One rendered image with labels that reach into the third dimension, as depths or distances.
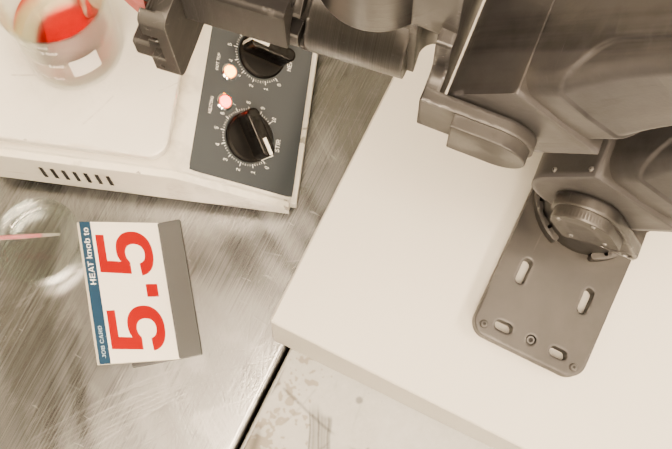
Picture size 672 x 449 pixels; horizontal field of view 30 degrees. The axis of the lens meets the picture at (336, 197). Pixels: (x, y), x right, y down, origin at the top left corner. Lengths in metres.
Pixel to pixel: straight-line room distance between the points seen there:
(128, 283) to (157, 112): 0.11
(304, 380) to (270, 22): 0.31
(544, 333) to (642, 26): 0.28
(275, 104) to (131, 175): 0.10
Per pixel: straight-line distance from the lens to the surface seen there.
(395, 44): 0.57
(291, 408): 0.80
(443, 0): 0.51
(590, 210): 0.63
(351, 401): 0.80
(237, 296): 0.81
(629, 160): 0.60
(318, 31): 0.57
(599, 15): 0.53
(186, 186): 0.78
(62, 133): 0.76
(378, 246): 0.74
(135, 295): 0.80
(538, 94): 0.54
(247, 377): 0.80
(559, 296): 0.75
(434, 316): 0.74
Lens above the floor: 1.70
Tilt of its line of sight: 75 degrees down
